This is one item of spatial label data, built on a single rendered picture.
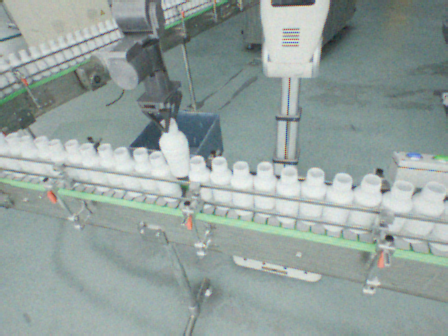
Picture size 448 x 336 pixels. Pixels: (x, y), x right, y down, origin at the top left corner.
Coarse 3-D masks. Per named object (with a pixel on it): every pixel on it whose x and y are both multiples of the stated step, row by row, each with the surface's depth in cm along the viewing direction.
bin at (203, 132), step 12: (180, 120) 141; (192, 120) 139; (204, 120) 137; (216, 120) 129; (144, 132) 129; (156, 132) 139; (192, 132) 144; (204, 132) 142; (216, 132) 132; (132, 144) 122; (144, 144) 130; (156, 144) 141; (192, 144) 149; (204, 144) 119; (216, 144) 134; (192, 156) 111; (204, 156) 120
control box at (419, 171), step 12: (396, 156) 76; (408, 156) 74; (432, 156) 75; (396, 168) 74; (408, 168) 72; (420, 168) 72; (432, 168) 71; (444, 168) 70; (396, 180) 74; (408, 180) 73; (420, 180) 73; (432, 180) 72; (444, 180) 71
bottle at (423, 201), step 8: (432, 184) 61; (440, 184) 60; (424, 192) 61; (432, 192) 59; (440, 192) 61; (416, 200) 62; (424, 200) 61; (432, 200) 60; (440, 200) 59; (416, 208) 62; (424, 208) 61; (432, 208) 60; (440, 208) 60; (424, 216) 62; (432, 216) 61; (408, 224) 66; (416, 224) 64; (424, 224) 63; (432, 224) 63; (400, 232) 69; (408, 232) 67; (416, 232) 65; (424, 232) 65; (408, 240) 68; (416, 240) 67
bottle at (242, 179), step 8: (240, 168) 73; (248, 168) 71; (232, 176) 74; (240, 176) 71; (248, 176) 72; (232, 184) 73; (240, 184) 72; (248, 184) 72; (232, 192) 76; (240, 200) 75; (248, 200) 75
